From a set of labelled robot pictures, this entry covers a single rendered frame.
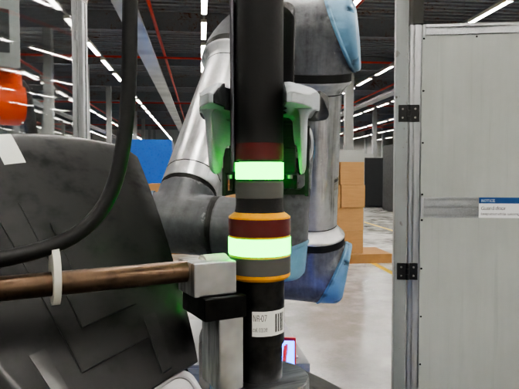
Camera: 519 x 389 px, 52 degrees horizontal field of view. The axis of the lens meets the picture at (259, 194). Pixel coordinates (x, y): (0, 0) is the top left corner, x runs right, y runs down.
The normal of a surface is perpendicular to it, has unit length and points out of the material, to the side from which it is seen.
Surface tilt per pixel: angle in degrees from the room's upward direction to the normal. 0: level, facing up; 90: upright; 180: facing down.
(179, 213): 63
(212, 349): 90
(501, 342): 90
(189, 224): 84
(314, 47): 106
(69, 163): 44
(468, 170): 89
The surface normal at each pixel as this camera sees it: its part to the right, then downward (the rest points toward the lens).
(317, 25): -0.22, 0.04
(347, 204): 0.11, 0.04
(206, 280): 0.48, 0.04
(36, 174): 0.46, -0.66
